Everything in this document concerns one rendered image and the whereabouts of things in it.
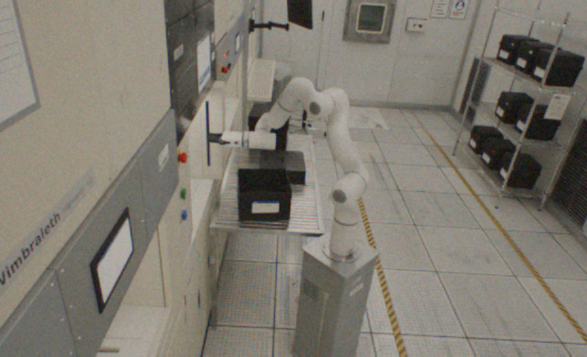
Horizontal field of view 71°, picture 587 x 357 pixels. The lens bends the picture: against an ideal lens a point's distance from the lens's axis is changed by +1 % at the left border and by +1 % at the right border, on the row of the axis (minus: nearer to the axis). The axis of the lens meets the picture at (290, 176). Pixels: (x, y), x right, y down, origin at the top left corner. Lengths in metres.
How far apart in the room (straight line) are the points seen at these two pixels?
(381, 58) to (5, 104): 6.00
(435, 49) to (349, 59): 1.25
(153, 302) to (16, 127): 1.10
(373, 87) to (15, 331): 6.12
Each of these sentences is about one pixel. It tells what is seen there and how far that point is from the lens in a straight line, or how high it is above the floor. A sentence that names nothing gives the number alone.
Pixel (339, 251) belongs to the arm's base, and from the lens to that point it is 2.00.
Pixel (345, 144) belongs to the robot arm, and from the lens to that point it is 1.78.
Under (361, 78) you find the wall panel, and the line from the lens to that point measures 6.45.
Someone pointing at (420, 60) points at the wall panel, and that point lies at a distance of 6.58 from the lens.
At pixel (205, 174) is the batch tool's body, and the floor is 0.90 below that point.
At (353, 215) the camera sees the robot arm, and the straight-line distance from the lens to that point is 1.88.
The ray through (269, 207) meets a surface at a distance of 2.16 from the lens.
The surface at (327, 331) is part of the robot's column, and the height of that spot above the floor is 0.36.
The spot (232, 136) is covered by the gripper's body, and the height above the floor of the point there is 1.21.
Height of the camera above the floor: 2.03
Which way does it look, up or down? 29 degrees down
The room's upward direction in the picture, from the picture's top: 5 degrees clockwise
